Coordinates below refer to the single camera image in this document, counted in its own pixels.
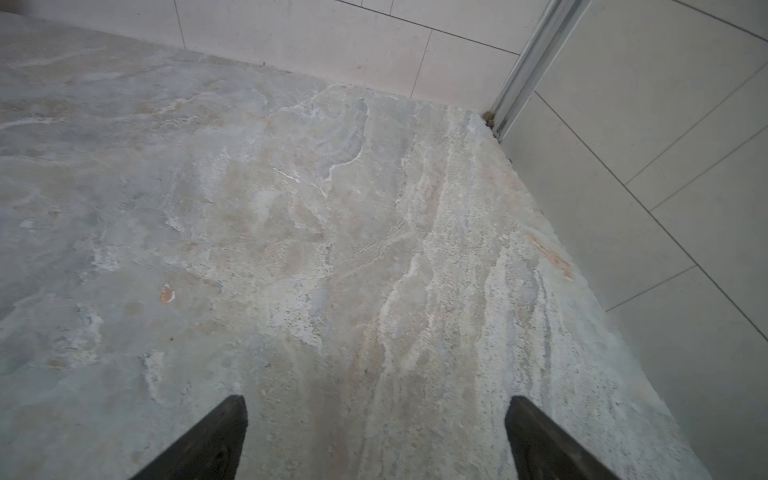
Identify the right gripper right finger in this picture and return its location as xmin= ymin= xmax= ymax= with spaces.
xmin=504 ymin=395 xmax=619 ymax=480

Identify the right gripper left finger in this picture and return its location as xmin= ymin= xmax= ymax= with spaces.
xmin=131 ymin=395 xmax=248 ymax=480

